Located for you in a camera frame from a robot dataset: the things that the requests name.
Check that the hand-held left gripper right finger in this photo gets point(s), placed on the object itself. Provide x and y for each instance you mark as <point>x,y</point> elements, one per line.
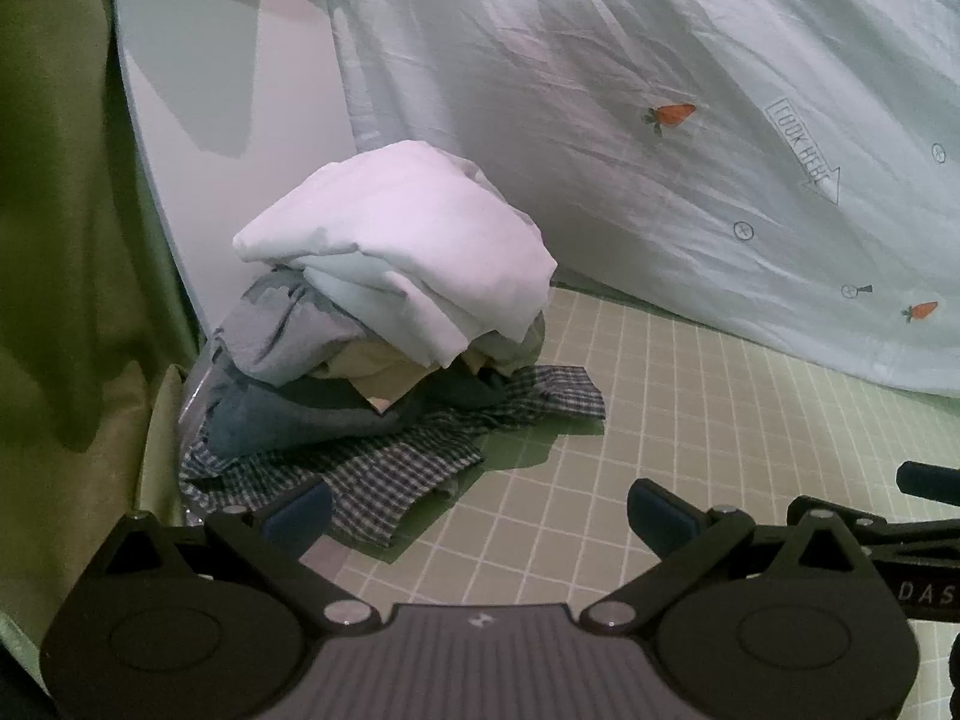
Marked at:
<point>660,517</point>

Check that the carrot print bed sheet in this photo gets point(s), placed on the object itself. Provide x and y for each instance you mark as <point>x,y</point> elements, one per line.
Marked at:
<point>637,127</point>

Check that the grey-blue garment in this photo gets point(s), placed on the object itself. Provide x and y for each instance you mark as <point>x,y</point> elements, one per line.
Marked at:
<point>277,330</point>

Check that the clear plastic bag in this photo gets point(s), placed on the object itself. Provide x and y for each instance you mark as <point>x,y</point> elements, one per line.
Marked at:
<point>191,397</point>

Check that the white collared shirt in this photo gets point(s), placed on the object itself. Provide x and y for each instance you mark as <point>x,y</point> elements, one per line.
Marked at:
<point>405,240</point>

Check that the dark blue garment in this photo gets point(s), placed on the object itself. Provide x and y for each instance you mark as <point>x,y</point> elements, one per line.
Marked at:
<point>285,412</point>

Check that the green grid mat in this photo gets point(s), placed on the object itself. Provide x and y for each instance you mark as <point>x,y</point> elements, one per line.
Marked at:
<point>637,427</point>

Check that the pale yellow garment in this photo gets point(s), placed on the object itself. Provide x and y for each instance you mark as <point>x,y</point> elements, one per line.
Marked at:
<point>382,382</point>

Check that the blue checked shirt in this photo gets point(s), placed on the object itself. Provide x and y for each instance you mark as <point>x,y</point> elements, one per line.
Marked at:
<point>390,472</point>

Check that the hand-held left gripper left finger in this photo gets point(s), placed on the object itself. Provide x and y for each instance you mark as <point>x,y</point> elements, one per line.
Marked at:
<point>300,516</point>

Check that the green curtain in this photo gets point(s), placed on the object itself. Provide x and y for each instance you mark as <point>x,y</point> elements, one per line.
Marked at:
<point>67,240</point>

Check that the pale board panel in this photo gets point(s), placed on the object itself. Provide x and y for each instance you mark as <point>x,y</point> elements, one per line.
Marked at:
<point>225,90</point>

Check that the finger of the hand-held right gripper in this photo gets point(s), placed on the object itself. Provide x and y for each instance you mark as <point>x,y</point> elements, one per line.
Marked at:
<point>930,484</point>
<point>915,530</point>

